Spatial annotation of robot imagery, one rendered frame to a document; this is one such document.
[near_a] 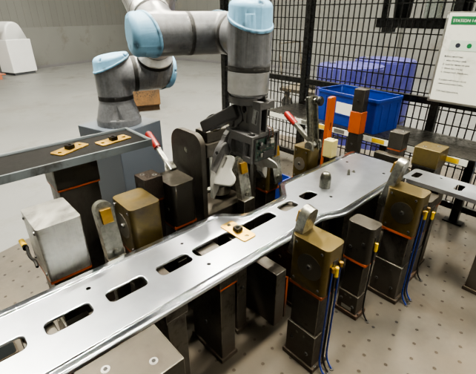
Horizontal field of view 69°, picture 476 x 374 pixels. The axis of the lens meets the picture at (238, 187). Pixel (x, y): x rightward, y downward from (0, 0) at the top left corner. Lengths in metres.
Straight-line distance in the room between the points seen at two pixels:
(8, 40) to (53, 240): 10.46
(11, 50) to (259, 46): 10.60
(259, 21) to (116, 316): 0.53
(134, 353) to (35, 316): 0.22
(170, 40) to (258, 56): 0.16
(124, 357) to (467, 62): 1.39
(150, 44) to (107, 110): 0.64
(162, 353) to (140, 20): 0.51
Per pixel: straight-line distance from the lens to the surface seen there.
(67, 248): 0.74
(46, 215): 0.74
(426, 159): 1.28
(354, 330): 1.04
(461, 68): 1.53
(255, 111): 0.63
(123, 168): 1.24
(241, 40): 0.62
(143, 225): 0.79
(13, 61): 11.12
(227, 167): 0.67
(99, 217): 0.75
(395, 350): 1.03
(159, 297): 0.66
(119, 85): 1.25
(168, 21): 0.67
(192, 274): 0.69
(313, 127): 1.17
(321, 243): 0.71
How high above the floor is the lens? 1.45
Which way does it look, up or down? 26 degrees down
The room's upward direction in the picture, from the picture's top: straight up
